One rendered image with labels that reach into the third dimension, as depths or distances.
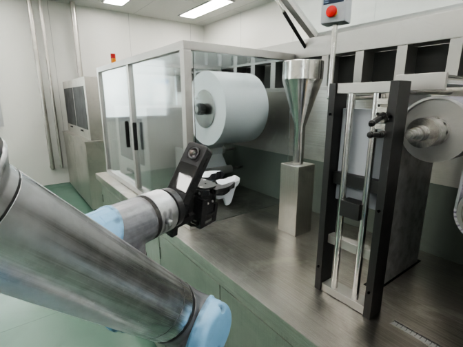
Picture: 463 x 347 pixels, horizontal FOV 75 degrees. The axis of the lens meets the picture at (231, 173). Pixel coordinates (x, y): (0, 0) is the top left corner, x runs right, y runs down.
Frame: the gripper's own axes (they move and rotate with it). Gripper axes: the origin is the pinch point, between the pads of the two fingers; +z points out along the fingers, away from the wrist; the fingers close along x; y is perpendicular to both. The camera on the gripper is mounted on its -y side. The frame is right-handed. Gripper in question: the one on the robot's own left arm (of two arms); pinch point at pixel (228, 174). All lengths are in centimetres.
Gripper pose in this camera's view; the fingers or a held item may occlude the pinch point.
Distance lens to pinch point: 68.9
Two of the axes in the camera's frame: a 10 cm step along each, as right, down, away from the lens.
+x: 8.4, 2.6, -4.8
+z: 5.4, -2.0, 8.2
